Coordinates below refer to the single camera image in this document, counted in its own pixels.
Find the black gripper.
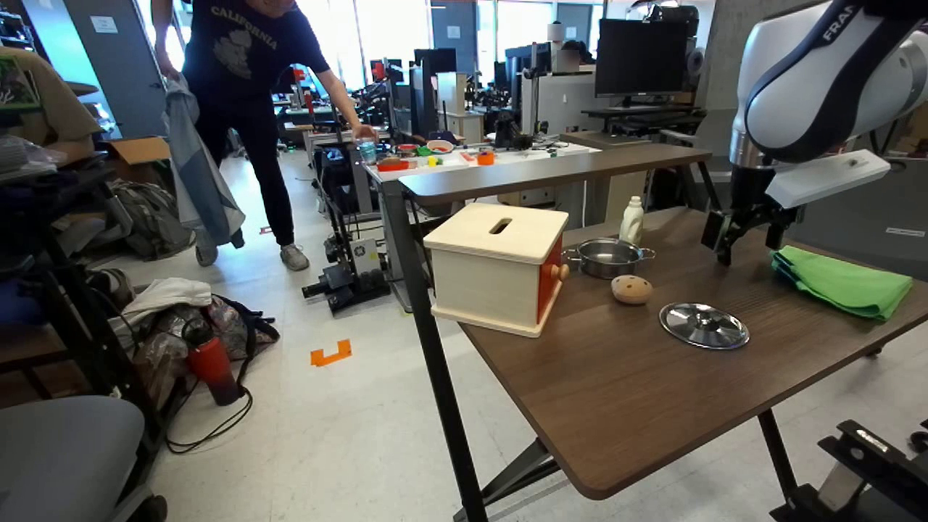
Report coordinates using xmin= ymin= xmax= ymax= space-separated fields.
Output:
xmin=700 ymin=163 xmax=806 ymax=270

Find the green towel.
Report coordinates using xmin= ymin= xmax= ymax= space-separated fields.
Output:
xmin=768 ymin=242 xmax=916 ymax=325

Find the glass lid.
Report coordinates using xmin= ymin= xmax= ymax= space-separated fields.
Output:
xmin=655 ymin=299 xmax=754 ymax=353

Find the white plastic squeeze bottle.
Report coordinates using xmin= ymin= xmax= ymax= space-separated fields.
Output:
xmin=615 ymin=192 xmax=651 ymax=248

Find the beige perforated wooden ball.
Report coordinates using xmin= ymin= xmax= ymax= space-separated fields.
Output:
xmin=610 ymin=271 xmax=660 ymax=311

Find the small silver metal pot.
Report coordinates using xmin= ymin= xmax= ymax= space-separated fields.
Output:
xmin=564 ymin=234 xmax=660 ymax=280

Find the black computer monitor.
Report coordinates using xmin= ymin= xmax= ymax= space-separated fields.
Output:
xmin=592 ymin=13 xmax=703 ymax=99

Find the background desk with clutter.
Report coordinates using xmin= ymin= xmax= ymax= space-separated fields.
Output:
xmin=362 ymin=135 xmax=721 ymax=314

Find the white computer tower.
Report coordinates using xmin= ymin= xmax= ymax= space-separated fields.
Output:
xmin=519 ymin=70 xmax=610 ymax=138

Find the cream box with red drawer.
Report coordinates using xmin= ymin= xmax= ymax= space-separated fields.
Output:
xmin=422 ymin=200 xmax=574 ymax=341

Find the black machine on floor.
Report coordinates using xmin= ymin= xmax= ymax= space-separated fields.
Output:
xmin=299 ymin=142 xmax=396 ymax=318

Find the person in black shirt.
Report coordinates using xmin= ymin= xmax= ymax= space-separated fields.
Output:
xmin=149 ymin=0 xmax=378 ymax=274

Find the red cup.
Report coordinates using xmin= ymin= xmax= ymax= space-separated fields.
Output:
xmin=183 ymin=334 xmax=248 ymax=408

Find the blue grey hanging garment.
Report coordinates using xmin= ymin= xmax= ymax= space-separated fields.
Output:
xmin=158 ymin=73 xmax=249 ymax=248

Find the pile of clothes and bags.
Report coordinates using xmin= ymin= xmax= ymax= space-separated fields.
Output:
xmin=115 ymin=274 xmax=286 ymax=415

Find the dark grey backpack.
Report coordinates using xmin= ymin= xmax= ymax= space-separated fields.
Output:
xmin=100 ymin=174 xmax=200 ymax=264

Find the brown cardboard box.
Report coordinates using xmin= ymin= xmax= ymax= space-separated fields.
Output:
xmin=109 ymin=132 xmax=177 ymax=167

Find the cluttered dark shelf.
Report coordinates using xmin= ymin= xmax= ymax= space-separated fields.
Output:
xmin=0 ymin=39 xmax=128 ymax=389

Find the grey office chair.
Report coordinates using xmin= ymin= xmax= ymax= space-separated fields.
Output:
xmin=0 ymin=392 xmax=152 ymax=522

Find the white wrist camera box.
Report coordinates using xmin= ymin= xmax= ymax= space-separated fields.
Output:
xmin=764 ymin=147 xmax=893 ymax=211

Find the black table frame leg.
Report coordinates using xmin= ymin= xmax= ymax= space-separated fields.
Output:
xmin=758 ymin=408 xmax=806 ymax=509

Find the black metal bracket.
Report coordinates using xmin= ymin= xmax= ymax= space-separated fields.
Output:
xmin=768 ymin=415 xmax=928 ymax=522

